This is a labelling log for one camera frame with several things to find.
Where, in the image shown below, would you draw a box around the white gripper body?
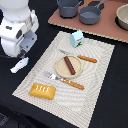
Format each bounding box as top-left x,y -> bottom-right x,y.
0,9 -> 39,57

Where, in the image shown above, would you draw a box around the white toy fish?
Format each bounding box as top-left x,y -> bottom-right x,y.
10,57 -> 29,73

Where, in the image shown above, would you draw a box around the brown sausage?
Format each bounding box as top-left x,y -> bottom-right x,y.
64,56 -> 76,75

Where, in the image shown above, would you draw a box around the grey two-handled pot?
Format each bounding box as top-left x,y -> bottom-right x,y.
57,0 -> 83,18

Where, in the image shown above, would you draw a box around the small milk carton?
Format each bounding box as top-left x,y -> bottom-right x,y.
70,30 -> 83,47

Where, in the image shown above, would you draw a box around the yellow bread loaf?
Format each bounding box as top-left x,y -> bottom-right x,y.
30,83 -> 56,100

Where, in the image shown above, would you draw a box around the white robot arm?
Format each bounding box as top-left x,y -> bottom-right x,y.
0,0 -> 39,57

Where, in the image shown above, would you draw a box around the round wooden plate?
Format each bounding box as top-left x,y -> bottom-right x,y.
55,55 -> 83,79

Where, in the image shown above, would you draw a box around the striped beige placemat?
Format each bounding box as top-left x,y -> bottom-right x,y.
13,31 -> 114,128

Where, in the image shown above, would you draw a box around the pink stove board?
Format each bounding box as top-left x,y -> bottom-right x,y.
48,0 -> 128,43

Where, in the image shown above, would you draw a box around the beige bowl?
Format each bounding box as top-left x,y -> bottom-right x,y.
116,4 -> 128,30

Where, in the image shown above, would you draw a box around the fork with wooden handle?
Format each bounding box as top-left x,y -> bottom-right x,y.
43,71 -> 84,90

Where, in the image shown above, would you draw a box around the knife with wooden handle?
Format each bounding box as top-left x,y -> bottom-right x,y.
58,49 -> 97,63

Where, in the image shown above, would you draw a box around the grey saucepan with handle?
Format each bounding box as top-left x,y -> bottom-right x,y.
79,0 -> 106,25

